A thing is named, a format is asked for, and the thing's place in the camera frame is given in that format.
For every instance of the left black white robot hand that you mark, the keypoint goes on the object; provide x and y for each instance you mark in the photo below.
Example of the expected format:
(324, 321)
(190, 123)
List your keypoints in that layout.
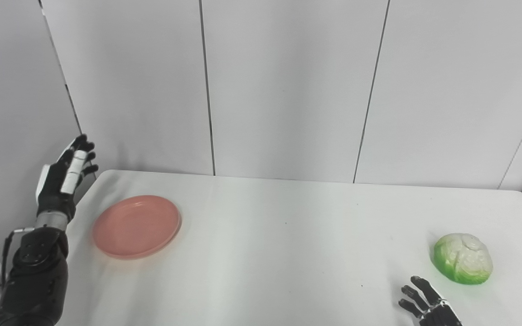
(64, 181)

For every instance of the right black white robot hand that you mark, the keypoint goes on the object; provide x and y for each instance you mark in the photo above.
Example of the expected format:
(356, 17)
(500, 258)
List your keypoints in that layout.
(428, 305)

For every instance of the green white cabbage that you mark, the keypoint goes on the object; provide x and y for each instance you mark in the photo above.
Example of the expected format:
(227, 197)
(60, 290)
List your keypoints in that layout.
(462, 258)

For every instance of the pink round plate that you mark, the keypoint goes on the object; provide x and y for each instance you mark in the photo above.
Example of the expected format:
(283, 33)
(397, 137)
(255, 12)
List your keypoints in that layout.
(137, 226)

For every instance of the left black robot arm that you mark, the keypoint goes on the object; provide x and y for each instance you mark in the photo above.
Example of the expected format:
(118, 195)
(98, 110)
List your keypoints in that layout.
(36, 276)

